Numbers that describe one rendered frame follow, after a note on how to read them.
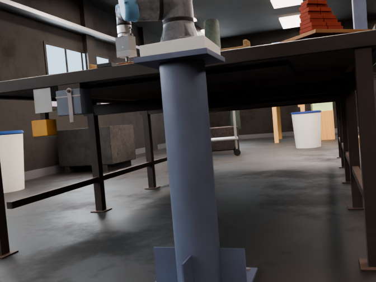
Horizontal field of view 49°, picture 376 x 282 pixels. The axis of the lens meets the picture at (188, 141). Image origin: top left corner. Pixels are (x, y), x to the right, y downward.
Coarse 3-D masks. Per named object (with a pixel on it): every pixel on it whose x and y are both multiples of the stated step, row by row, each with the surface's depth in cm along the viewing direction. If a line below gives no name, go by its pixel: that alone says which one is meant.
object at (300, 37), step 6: (312, 30) 209; (318, 30) 207; (324, 30) 209; (330, 30) 210; (336, 30) 212; (342, 30) 213; (348, 30) 214; (354, 30) 216; (360, 30) 217; (366, 30) 219; (300, 36) 218; (306, 36) 216; (312, 36) 217; (318, 36) 219; (282, 42) 234
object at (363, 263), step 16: (368, 48) 156; (368, 64) 156; (368, 80) 157; (368, 96) 157; (368, 112) 158; (368, 128) 158; (368, 144) 158; (368, 160) 159; (368, 176) 159; (368, 192) 160; (368, 208) 160; (368, 224) 160; (368, 240) 161; (368, 256) 161
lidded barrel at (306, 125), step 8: (296, 112) 730; (304, 112) 721; (312, 112) 721; (320, 112) 732; (296, 120) 734; (304, 120) 724; (312, 120) 722; (320, 120) 733; (296, 128) 738; (304, 128) 726; (312, 128) 724; (320, 128) 734; (296, 136) 742; (304, 136) 728; (312, 136) 725; (320, 136) 735; (296, 144) 747; (304, 144) 730; (312, 144) 726; (320, 144) 736
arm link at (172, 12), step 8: (160, 0) 146; (168, 0) 147; (176, 0) 147; (184, 0) 148; (160, 8) 147; (168, 8) 148; (176, 8) 148; (184, 8) 148; (192, 8) 153; (160, 16) 149; (168, 16) 149; (176, 16) 148; (192, 16) 151
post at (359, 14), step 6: (354, 0) 334; (360, 0) 333; (354, 6) 335; (360, 6) 333; (354, 12) 335; (360, 12) 334; (354, 18) 335; (360, 18) 334; (366, 18) 332; (354, 24) 336; (360, 24) 334; (366, 24) 333
